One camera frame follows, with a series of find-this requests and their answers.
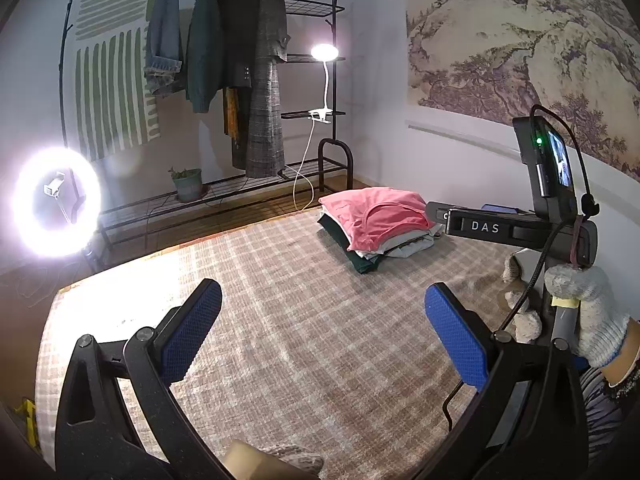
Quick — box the white clamp lamp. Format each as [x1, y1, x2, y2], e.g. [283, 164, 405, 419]
[307, 44, 339, 125]

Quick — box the person's left hand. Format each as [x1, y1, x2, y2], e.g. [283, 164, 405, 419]
[270, 447, 326, 478]

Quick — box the denim jacket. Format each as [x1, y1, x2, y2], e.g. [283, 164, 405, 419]
[144, 0, 185, 97]

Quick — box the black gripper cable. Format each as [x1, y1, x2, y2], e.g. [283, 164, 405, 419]
[442, 104, 601, 433]

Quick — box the landscape wall painting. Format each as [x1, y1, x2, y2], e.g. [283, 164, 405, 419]
[402, 0, 640, 181]

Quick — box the white lamp cable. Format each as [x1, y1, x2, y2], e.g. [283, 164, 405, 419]
[292, 119, 321, 212]

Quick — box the green striped wall hanging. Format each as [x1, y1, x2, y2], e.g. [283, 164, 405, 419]
[72, 0, 164, 162]

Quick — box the person's striped clothing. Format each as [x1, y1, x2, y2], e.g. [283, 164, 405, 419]
[580, 367, 640, 466]

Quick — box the dark green folded garment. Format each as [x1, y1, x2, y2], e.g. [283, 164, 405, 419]
[317, 214, 387, 275]

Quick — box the black coat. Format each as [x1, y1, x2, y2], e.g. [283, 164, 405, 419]
[215, 0, 258, 171]

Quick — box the pink T-shirt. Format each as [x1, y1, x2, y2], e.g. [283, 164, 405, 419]
[318, 187, 437, 253]

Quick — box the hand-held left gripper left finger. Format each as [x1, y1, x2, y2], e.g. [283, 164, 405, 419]
[54, 277, 227, 480]

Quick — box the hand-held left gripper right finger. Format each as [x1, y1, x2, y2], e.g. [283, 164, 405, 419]
[412, 282, 592, 480]

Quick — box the yellow scarf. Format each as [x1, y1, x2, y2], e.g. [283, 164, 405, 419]
[223, 86, 242, 139]

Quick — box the person's right hand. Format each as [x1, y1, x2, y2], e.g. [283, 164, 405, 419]
[502, 250, 632, 369]

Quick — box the plaid blanket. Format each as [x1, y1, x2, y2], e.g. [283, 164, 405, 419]
[35, 200, 551, 480]

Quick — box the black metal coat rack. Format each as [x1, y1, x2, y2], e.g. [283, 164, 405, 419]
[59, 0, 356, 263]

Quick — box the grey folded garment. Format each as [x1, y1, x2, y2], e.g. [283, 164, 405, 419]
[370, 229, 444, 261]

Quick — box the ring light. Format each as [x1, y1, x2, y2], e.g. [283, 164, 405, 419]
[12, 146, 104, 261]

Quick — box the green plant pot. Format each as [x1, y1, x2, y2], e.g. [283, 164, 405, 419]
[167, 166, 204, 204]

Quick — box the yellow object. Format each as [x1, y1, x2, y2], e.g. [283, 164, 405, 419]
[12, 397, 39, 447]

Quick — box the person's left forearm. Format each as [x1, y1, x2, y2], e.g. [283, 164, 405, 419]
[222, 439, 282, 480]

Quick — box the green sweater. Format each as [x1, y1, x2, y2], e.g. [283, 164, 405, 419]
[186, 0, 224, 114]

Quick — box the phone holder clip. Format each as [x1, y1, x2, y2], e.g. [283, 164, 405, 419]
[42, 172, 69, 196]

